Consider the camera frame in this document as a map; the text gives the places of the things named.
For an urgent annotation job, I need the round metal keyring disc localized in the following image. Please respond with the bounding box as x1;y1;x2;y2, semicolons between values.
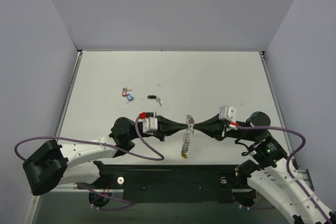
181;115;194;154

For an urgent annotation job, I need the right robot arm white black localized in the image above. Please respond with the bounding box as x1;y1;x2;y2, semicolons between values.
193;106;335;223

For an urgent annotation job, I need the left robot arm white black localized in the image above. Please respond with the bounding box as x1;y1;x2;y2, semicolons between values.
23;112;187;196

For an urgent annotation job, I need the silver key black tag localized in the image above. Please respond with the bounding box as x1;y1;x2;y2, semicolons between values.
147;95;162;106

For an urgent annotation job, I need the blue tag key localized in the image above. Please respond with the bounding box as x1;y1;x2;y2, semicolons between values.
126;94;134;104

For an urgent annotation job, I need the red tag key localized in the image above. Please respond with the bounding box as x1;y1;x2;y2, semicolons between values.
122;87;132;97

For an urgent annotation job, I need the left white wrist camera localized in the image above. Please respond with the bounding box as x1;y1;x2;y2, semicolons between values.
139;111;159;134

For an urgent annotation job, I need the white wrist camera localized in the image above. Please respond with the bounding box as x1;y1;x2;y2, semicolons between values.
139;111;159;134
219;106;238;130

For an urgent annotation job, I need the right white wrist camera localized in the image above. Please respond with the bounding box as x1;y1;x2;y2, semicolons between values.
219;106;238;130

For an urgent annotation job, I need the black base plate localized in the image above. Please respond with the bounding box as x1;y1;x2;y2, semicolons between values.
76;165;253;205

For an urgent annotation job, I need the aluminium frame rail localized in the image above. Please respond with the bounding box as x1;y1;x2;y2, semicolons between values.
33;168;314;193

